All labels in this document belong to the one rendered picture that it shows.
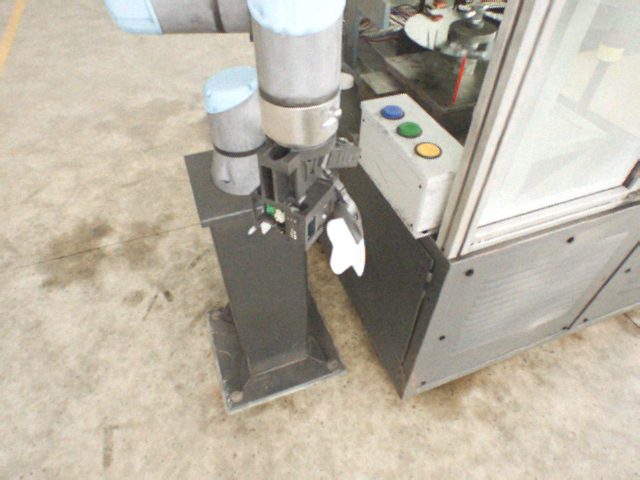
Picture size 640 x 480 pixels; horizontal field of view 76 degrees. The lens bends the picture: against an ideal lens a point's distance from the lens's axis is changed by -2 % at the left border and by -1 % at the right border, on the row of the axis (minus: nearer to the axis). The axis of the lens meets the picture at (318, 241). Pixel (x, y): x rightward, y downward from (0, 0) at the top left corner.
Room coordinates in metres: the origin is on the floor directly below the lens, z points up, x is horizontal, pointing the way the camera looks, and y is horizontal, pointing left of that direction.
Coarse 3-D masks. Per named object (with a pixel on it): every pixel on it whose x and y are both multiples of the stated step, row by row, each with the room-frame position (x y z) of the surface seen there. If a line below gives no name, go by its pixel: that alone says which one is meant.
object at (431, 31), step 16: (416, 16) 1.18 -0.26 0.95; (432, 16) 1.18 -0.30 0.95; (448, 16) 1.18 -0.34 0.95; (464, 16) 1.18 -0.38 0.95; (496, 16) 1.18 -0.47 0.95; (416, 32) 1.07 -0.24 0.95; (432, 32) 1.07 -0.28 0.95; (448, 32) 1.07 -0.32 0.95; (496, 32) 1.07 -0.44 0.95; (432, 48) 0.97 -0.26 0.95; (448, 48) 0.97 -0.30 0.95; (464, 48) 0.97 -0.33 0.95; (480, 48) 0.97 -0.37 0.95
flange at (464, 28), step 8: (456, 24) 1.09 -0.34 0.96; (464, 24) 1.08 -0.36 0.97; (472, 24) 1.06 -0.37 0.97; (480, 24) 1.06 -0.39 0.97; (488, 24) 1.09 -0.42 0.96; (456, 32) 1.05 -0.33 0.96; (464, 32) 1.04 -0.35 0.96; (472, 32) 1.04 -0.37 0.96; (480, 32) 1.04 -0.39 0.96; (488, 32) 1.04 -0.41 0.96
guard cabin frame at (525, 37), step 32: (512, 0) 0.54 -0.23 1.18; (544, 0) 0.51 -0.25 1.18; (512, 32) 0.54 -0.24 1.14; (544, 32) 0.52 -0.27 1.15; (512, 64) 0.51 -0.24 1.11; (480, 96) 0.55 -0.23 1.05; (512, 96) 0.51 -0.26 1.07; (480, 128) 0.54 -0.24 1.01; (512, 128) 0.52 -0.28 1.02; (480, 160) 0.51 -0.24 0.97; (480, 192) 0.52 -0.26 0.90; (608, 192) 0.65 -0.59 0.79; (448, 224) 0.53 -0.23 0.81; (512, 224) 0.56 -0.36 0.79; (544, 224) 0.58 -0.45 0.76; (448, 256) 0.51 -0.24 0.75
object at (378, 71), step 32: (352, 0) 1.31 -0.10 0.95; (384, 0) 1.15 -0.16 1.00; (352, 32) 1.30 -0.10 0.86; (352, 64) 1.29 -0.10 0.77; (384, 64) 1.33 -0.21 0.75; (416, 64) 1.11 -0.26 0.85; (448, 64) 1.12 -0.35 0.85; (480, 64) 1.11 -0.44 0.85; (384, 96) 1.01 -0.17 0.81; (416, 96) 0.98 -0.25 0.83; (448, 96) 0.94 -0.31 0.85; (448, 128) 0.88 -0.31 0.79
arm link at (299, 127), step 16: (336, 96) 0.35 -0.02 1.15; (272, 112) 0.34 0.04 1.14; (288, 112) 0.33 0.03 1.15; (304, 112) 0.33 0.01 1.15; (320, 112) 0.33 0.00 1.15; (336, 112) 0.34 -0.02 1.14; (272, 128) 0.34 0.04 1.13; (288, 128) 0.33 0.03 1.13; (304, 128) 0.33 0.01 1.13; (320, 128) 0.33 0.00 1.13; (336, 128) 0.35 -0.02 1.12; (288, 144) 0.33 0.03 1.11; (304, 144) 0.33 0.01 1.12
